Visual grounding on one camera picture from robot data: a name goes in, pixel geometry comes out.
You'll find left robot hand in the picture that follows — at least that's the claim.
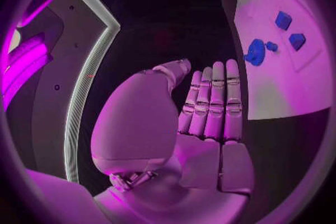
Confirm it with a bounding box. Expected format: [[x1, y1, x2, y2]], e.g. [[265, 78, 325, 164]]
[[90, 58, 256, 224]]

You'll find white task board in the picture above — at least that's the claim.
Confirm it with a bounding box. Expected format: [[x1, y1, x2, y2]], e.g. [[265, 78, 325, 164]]
[[234, 0, 332, 121]]

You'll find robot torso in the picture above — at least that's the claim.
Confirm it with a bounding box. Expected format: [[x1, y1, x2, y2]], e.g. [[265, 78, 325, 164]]
[[1, 0, 122, 185]]

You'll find blue gear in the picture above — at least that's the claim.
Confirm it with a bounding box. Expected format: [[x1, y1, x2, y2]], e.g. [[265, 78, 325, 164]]
[[242, 38, 268, 67]]

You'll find blue block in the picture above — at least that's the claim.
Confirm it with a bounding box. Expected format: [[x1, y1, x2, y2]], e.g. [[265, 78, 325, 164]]
[[274, 11, 293, 31], [288, 33, 307, 52]]

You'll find blue peg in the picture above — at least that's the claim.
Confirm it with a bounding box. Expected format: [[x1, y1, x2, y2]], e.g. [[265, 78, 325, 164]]
[[265, 41, 279, 53]]

